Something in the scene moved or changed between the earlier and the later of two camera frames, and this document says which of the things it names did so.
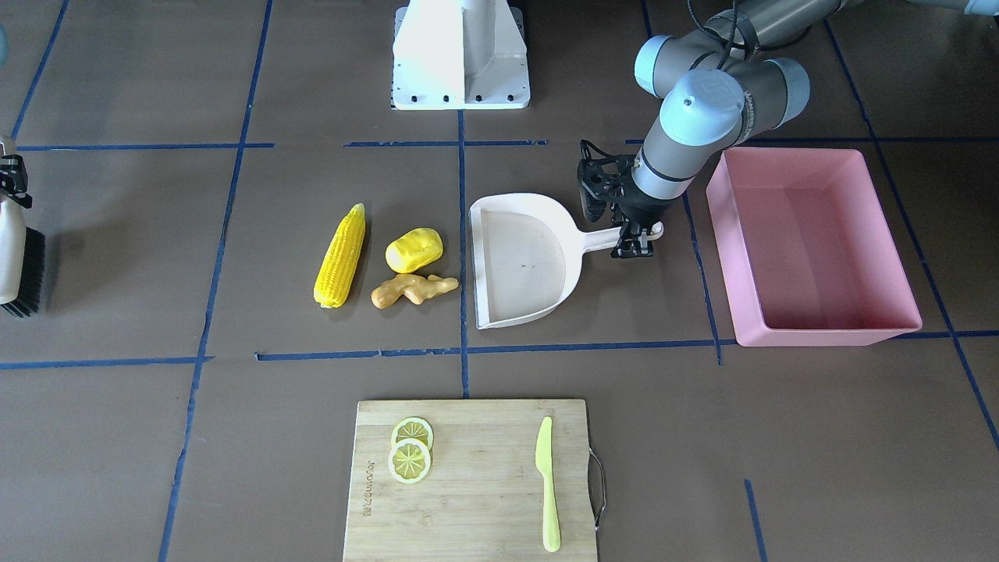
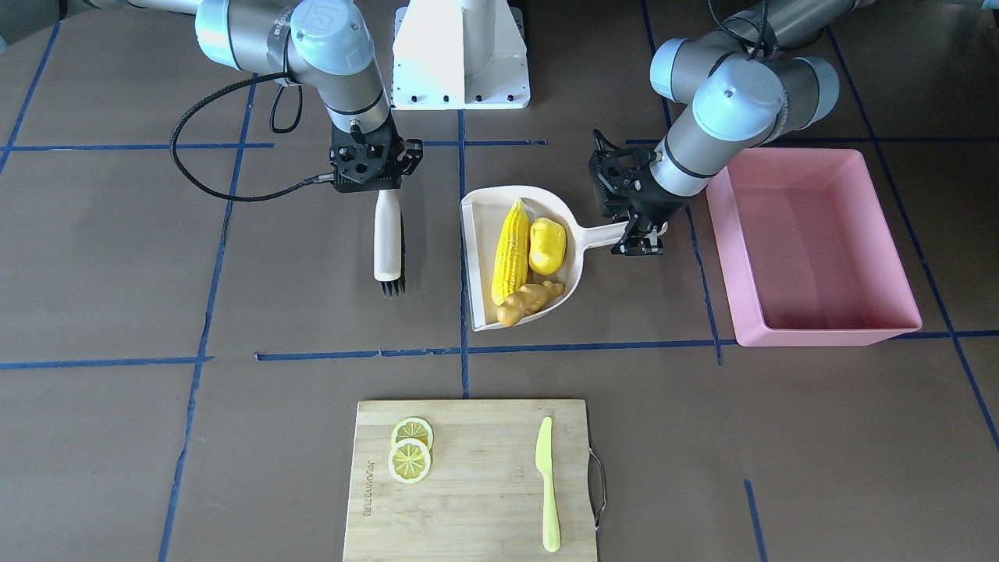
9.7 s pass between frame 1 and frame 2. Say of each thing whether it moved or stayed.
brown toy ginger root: moved
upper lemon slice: stayed
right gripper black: moved
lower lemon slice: stayed
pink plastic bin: stayed
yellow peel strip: stayed
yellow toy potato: moved
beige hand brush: moved
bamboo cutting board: stayed
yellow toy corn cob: moved
